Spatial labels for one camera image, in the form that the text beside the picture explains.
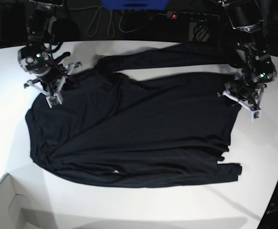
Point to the black power strip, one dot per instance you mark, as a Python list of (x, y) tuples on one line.
[(192, 16)]

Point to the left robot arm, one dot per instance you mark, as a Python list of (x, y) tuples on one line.
[(246, 20)]

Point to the black t-shirt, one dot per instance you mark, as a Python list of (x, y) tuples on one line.
[(113, 131)]

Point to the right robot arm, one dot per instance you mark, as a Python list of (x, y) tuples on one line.
[(37, 56)]

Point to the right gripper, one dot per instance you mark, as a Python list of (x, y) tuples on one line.
[(51, 83)]

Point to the white cardboard box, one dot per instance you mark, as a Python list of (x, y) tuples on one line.
[(11, 214)]

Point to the blue plastic bin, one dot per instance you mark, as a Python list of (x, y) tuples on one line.
[(134, 4)]

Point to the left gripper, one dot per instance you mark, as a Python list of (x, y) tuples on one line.
[(248, 95)]

